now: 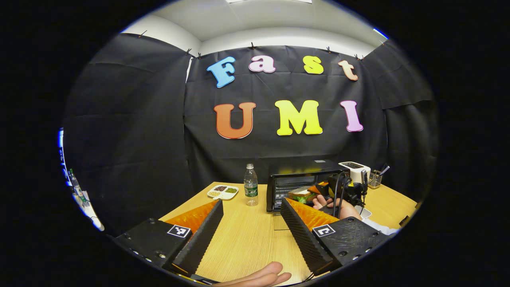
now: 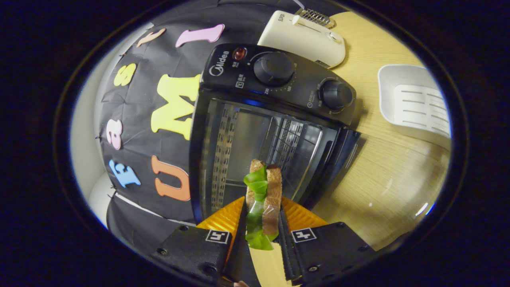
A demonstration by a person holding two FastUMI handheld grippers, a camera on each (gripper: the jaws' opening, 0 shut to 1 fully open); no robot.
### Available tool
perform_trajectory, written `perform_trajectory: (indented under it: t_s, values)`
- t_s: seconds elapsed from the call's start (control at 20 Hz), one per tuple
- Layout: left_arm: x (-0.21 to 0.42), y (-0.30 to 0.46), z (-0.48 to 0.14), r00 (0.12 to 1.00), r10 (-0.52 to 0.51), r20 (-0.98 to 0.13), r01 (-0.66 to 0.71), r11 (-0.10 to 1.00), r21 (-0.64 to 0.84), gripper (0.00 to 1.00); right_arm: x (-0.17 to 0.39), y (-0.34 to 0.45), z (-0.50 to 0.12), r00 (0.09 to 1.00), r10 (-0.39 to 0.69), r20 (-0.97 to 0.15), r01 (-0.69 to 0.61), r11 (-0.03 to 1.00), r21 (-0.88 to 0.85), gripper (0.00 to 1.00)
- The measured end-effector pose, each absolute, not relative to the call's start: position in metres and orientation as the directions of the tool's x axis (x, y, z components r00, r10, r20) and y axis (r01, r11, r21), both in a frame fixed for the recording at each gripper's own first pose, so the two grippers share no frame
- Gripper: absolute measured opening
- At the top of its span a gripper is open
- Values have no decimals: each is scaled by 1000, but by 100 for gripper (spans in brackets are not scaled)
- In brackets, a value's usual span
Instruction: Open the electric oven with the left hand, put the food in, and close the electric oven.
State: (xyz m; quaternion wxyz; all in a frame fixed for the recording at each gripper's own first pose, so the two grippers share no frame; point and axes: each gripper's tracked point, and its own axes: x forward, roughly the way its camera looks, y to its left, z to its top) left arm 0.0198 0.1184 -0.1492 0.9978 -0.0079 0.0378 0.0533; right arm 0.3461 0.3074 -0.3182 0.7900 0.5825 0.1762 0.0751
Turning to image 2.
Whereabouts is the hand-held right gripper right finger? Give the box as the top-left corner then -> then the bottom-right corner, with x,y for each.
278,197 -> 378,285

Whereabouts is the white plastic dish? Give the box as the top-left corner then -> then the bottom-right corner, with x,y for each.
378,64 -> 452,140

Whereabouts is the black electric oven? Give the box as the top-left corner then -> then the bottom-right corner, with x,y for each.
189,43 -> 362,224

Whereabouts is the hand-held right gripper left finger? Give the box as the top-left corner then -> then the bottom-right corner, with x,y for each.
151,195 -> 263,287

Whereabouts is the white toaster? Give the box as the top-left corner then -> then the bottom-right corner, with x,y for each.
257,10 -> 346,69

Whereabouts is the lettuce sandwich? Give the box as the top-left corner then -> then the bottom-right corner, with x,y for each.
243,159 -> 283,252

